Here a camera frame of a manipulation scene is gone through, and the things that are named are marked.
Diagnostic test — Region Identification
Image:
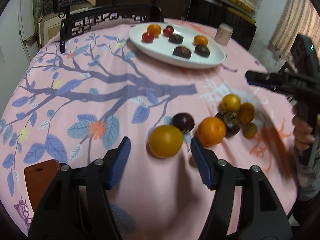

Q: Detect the yellow round tomato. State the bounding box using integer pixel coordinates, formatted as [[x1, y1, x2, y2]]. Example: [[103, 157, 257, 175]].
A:
[[220, 94, 241, 112]]

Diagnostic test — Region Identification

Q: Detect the tan longan front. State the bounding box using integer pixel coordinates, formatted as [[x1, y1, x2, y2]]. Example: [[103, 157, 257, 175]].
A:
[[242, 123, 258, 139]]

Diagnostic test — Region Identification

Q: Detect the large dark water chestnut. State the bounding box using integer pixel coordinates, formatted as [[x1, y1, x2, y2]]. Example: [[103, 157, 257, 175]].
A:
[[216, 111, 240, 138]]

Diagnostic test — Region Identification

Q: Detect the large orange mandarin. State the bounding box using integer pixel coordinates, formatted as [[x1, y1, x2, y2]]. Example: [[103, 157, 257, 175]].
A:
[[197, 117, 226, 147]]

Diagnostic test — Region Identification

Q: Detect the dark purple plum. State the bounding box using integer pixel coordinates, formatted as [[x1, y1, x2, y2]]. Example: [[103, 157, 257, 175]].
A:
[[171, 113, 195, 134]]

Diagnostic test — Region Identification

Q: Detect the small orange mandarin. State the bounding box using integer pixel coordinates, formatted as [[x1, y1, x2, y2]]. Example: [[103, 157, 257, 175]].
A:
[[147, 24, 162, 37]]

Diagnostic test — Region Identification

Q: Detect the small red cherry tomato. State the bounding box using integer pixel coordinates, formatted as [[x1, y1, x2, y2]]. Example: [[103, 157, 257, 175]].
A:
[[142, 32, 155, 43]]

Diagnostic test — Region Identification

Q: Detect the oval orange kumquat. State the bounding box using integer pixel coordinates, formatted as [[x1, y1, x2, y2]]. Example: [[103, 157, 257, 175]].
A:
[[238, 102, 255, 124]]

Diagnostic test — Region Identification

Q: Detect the person's right hand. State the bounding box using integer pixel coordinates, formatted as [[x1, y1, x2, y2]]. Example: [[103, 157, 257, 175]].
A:
[[292, 105, 315, 151]]

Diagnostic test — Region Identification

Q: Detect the dark wooden side chair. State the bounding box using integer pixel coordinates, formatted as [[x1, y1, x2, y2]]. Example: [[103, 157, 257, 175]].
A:
[[277, 61, 297, 76]]

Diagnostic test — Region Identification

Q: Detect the brown leather phone case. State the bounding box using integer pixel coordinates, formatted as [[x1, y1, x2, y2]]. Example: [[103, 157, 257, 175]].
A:
[[24, 159, 61, 212]]

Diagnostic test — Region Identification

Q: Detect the white oval plate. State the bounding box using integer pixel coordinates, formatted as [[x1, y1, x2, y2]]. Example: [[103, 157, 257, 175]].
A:
[[129, 23, 226, 69]]

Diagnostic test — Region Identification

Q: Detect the pink deer print tablecloth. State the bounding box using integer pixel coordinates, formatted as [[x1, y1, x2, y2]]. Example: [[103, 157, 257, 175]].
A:
[[1, 24, 297, 239]]

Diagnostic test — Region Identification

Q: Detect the black carved wooden chair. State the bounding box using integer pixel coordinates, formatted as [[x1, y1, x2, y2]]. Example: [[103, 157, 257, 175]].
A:
[[60, 4, 164, 53]]

